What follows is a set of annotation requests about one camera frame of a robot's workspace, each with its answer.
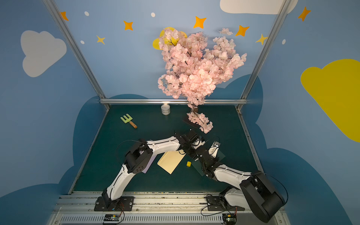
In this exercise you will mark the left aluminium frame post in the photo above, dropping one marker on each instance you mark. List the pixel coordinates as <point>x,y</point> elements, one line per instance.
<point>61,23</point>

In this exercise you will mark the dark green envelope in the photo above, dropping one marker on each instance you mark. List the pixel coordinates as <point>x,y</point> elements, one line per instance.
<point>199,167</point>

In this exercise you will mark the pink cherry blossom tree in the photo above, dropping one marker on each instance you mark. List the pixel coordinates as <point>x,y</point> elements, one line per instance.
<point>193,71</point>

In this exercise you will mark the silver tin can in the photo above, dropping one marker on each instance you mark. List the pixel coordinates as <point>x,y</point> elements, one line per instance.
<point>165,109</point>

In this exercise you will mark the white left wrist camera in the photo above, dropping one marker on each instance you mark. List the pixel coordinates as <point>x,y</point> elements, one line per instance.
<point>199,141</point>

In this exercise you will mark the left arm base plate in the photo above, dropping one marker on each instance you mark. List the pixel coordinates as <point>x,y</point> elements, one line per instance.
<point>122,204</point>

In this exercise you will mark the left green circuit board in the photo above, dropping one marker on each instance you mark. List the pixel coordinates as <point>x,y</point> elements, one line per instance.
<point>112,218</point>

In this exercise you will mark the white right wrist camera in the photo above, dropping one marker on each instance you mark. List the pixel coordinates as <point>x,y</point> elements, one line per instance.
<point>213,150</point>

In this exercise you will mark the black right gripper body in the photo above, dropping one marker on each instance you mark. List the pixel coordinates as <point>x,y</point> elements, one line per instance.
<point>205,153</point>

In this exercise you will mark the right aluminium frame post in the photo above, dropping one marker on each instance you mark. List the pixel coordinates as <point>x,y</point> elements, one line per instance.
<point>280,18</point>

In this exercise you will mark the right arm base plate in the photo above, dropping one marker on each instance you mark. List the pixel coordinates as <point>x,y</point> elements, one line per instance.
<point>216,203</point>

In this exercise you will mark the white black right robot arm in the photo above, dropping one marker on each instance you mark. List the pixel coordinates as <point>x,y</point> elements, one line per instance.
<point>247,191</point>

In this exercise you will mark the green circuit board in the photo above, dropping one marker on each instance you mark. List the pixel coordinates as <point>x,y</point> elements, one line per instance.
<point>112,218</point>
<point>229,219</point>

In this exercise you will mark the right green circuit board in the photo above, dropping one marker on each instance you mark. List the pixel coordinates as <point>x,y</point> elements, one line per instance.
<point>229,219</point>

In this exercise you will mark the purple envelope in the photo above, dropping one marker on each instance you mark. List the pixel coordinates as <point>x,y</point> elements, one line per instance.
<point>149,163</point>

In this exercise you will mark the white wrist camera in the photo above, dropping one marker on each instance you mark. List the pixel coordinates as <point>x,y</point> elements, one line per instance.
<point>199,141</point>
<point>213,150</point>

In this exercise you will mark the yellow-green garden fork wooden handle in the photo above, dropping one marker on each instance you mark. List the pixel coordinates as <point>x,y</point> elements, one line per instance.
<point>128,119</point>

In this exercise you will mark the cream yellow envelope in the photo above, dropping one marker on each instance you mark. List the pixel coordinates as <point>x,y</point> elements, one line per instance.
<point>170,160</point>

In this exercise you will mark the aluminium frame post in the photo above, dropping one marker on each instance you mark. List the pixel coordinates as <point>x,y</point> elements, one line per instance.
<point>61,23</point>
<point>280,18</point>

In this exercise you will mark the aluminium front mounting rail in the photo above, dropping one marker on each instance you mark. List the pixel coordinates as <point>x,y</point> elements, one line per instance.
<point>150,208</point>

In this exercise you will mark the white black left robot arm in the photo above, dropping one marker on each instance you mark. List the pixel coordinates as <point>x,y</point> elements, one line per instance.
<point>137,159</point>

